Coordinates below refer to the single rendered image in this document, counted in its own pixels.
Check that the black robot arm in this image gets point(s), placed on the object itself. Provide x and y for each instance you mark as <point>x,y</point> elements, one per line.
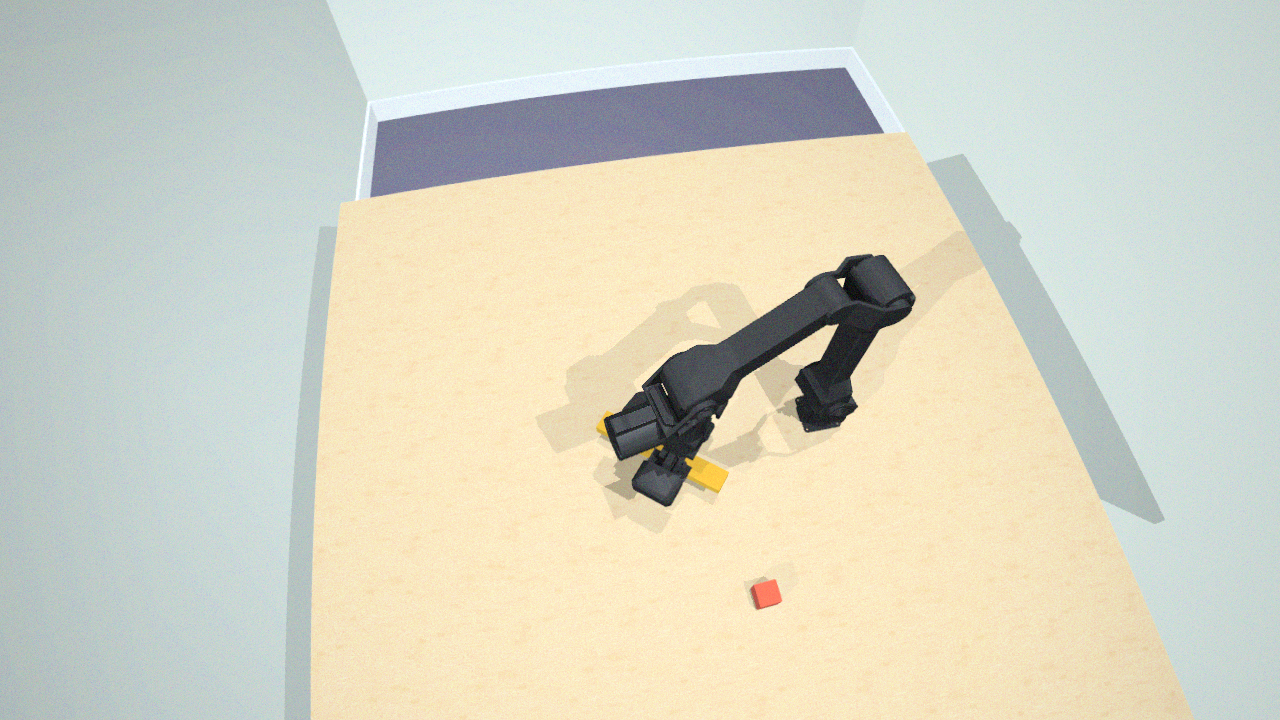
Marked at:
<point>701,379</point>

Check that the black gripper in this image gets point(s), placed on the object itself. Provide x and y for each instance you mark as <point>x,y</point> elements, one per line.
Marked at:
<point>661,477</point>

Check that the red-orange cube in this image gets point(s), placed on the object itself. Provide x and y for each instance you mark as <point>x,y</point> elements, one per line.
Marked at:
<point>766,594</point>

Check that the yellow bar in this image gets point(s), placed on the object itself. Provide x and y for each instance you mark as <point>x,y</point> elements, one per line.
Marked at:
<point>703,472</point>

